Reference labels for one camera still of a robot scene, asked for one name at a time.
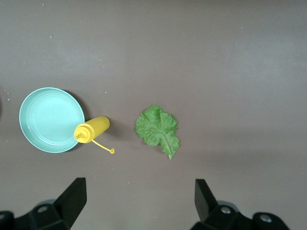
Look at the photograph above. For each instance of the mint green plate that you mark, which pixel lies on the mint green plate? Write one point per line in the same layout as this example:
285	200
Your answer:
48	117

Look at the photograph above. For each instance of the yellow mustard squeeze bottle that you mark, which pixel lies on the yellow mustard squeeze bottle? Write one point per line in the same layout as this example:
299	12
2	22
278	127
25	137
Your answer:
96	127

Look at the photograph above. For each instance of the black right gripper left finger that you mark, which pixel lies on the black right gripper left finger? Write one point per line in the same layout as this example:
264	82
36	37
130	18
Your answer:
64	210

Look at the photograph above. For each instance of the green lettuce leaf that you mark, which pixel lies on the green lettuce leaf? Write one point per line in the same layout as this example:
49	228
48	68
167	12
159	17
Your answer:
156	129

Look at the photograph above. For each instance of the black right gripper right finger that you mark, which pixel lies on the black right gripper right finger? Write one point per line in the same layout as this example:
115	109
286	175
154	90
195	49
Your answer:
211	215

